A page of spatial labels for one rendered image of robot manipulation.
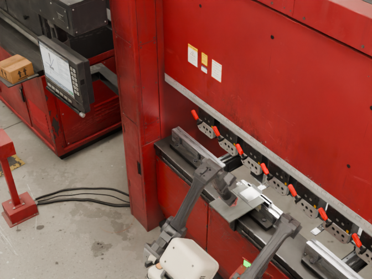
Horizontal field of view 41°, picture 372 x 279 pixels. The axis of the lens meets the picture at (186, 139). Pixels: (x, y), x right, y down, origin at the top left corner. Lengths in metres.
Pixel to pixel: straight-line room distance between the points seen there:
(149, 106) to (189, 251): 1.36
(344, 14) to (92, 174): 3.09
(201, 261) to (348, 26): 1.10
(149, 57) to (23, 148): 2.25
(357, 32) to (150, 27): 1.39
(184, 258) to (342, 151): 0.82
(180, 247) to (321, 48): 1.02
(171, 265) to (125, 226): 1.94
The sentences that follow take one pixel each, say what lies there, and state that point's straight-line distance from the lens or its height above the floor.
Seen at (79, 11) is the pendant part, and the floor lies 1.89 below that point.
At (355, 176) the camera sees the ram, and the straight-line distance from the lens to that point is 2.32.
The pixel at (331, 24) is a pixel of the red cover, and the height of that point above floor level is 2.21.
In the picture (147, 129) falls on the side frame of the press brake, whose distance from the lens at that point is 3.39.
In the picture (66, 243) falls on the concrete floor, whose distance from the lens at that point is 4.10.
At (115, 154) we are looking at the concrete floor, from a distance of 4.77.
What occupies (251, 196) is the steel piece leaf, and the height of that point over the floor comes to 1.00.
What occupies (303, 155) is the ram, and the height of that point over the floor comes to 1.51.
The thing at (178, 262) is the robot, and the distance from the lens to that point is 2.20.
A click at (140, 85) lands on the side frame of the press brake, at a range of 3.17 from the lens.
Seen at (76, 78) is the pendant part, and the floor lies 1.49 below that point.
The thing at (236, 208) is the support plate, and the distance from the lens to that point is 2.88.
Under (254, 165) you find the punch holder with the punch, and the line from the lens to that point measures 2.80.
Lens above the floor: 3.11
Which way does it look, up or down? 39 degrees down
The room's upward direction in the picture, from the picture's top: straight up
